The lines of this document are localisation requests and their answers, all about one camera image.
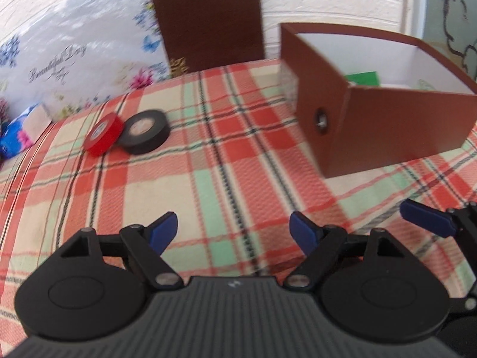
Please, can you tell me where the black tape roll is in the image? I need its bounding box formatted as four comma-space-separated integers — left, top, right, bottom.
117, 110, 171, 155

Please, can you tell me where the plaid tablecloth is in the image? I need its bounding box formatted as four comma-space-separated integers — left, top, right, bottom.
0, 58, 477, 347

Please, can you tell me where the blue floral packet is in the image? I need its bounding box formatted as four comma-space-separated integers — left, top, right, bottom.
0, 104, 53, 157

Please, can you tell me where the wall panel with line drawing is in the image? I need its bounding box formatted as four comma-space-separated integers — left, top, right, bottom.
425, 0, 477, 83

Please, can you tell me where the red tape roll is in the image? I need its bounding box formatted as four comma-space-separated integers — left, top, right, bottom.
83, 112, 124, 157

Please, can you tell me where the brown storage box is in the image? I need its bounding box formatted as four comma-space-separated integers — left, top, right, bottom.
279, 22, 477, 180

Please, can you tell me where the green cardboard box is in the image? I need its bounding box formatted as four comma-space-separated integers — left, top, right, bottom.
343, 71, 381, 88

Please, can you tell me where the brown box lid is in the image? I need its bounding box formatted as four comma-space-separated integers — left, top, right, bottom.
145, 0, 266, 79

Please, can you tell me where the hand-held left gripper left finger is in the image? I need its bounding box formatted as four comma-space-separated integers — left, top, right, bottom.
56, 211, 183, 290

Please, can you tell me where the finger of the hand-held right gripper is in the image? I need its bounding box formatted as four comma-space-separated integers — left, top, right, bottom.
399, 199, 477, 239

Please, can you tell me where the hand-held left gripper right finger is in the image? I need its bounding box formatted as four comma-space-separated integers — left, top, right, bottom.
284, 211, 411, 290

